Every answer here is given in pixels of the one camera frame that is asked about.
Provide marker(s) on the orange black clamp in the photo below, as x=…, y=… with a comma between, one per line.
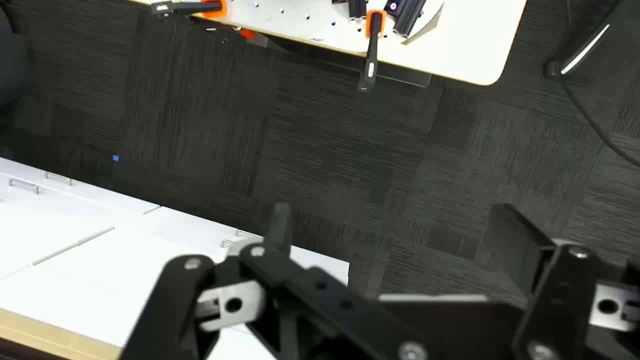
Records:
x=207, y=8
x=371, y=62

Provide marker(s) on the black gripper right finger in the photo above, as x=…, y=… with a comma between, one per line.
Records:
x=568, y=290

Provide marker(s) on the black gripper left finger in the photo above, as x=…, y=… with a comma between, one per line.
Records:
x=296, y=313

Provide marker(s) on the white pegboard table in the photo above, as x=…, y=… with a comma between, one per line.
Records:
x=464, y=41

